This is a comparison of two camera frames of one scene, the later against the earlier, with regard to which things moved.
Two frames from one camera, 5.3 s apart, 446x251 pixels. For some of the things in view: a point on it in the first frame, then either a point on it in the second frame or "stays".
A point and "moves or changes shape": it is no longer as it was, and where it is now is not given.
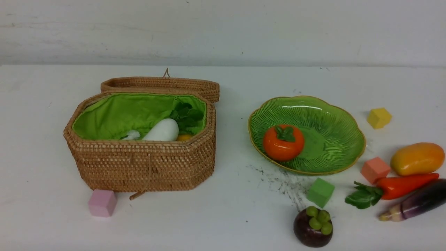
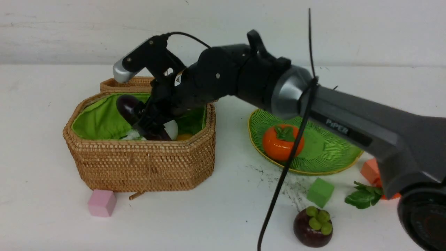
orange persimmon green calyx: (283, 142) stays
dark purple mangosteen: (313, 228) stays
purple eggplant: (422, 202) moves or changes shape
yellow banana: (184, 137) stays
